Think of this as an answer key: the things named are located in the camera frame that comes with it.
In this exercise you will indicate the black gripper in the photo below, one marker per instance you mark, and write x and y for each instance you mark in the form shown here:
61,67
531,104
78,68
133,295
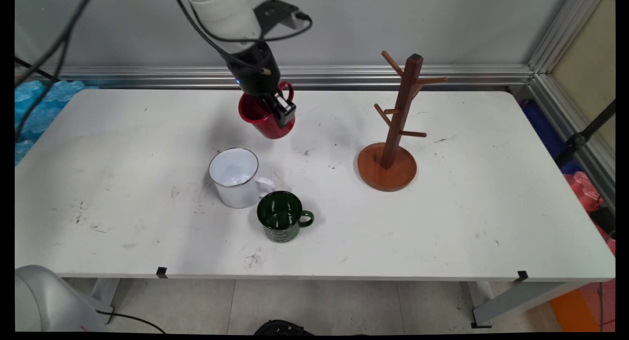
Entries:
253,72

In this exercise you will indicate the red ceramic mug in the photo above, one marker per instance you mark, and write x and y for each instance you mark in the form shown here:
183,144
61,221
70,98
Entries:
263,119

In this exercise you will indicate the grey rounded robot base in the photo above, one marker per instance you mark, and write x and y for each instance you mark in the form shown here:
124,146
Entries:
39,303

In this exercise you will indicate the white enamel mug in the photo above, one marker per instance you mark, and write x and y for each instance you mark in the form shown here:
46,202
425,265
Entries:
236,179

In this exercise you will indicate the dark green enamel mug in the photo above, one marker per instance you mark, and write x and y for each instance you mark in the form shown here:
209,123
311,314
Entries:
281,217

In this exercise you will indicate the brown wooden mug tree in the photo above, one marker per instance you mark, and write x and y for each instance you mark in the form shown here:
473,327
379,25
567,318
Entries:
393,133

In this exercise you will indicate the black tape marker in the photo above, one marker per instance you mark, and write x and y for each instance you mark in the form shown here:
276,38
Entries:
161,271
522,276

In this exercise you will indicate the black object on floor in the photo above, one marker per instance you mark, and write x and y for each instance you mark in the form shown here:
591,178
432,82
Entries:
282,327

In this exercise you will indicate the blue bubble wrap sheet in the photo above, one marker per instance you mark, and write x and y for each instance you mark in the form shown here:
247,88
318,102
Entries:
37,109

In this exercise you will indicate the grey table leg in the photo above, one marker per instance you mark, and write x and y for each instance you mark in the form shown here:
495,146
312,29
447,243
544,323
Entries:
104,296
511,303

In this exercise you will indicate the blue plastic crate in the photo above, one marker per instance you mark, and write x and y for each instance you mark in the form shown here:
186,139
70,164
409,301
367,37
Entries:
545,131

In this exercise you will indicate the black tripod stand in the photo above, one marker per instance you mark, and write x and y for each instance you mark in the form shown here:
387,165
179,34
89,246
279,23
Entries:
585,136

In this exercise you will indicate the red plastic bag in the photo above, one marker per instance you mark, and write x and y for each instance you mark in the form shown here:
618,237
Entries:
587,195

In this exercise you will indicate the orange box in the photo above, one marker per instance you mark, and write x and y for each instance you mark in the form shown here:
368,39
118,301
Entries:
580,308

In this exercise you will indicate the aluminium rail behind table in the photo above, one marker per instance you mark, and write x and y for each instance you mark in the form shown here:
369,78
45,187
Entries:
344,77

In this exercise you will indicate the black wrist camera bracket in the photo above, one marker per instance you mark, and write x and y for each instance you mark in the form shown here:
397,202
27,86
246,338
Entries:
277,13

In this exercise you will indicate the aluminium corner frame post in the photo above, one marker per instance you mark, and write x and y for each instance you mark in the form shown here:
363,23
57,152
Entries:
570,70

